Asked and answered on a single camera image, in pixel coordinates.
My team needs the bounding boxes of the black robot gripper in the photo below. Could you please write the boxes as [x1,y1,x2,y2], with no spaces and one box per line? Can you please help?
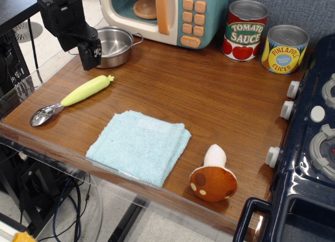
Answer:
[44,0,102,71]

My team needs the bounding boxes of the yellow handled metal spoon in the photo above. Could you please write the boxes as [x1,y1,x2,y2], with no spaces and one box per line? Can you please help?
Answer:
[30,75,115,127]

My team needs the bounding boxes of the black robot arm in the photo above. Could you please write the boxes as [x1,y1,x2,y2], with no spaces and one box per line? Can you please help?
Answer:
[37,0,102,71]

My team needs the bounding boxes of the small steel pot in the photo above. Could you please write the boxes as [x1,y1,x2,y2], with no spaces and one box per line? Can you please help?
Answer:
[68,25,136,68]

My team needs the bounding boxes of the black side desk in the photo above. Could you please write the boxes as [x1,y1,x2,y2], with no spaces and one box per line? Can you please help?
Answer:
[0,0,69,36]

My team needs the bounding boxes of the teal toy microwave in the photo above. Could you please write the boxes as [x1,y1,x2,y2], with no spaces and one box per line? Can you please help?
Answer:
[100,0,229,49]

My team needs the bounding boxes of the light blue folded towel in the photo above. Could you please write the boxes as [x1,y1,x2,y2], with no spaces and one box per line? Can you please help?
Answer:
[86,111,191,187]

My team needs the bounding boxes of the clear acrylic table guard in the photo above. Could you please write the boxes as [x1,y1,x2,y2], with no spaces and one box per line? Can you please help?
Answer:
[1,40,239,230]

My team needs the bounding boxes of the tomato sauce can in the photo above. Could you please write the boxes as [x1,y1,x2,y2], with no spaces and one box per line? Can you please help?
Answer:
[222,0,269,61]

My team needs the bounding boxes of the black table leg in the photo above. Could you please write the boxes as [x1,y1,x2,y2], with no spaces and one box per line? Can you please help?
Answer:
[108,195,149,242]

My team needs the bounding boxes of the plush brown mushroom toy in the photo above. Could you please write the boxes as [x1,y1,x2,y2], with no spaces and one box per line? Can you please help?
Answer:
[189,144,238,202]

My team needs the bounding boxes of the pineapple slices can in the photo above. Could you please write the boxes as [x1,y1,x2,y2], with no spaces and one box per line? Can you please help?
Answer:
[261,25,310,75]

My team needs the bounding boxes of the yellow plush object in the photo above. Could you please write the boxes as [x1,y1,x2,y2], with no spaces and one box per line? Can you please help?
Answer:
[12,232,36,242]

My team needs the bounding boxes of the dark blue toy stove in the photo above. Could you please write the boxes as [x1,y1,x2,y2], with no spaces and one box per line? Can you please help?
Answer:
[233,34,334,241]

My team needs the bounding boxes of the black cable under table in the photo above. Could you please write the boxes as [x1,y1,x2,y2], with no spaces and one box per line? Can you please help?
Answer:
[39,174,92,242]

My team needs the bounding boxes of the blue cable under table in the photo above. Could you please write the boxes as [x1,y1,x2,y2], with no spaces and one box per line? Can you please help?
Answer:
[52,178,82,242]

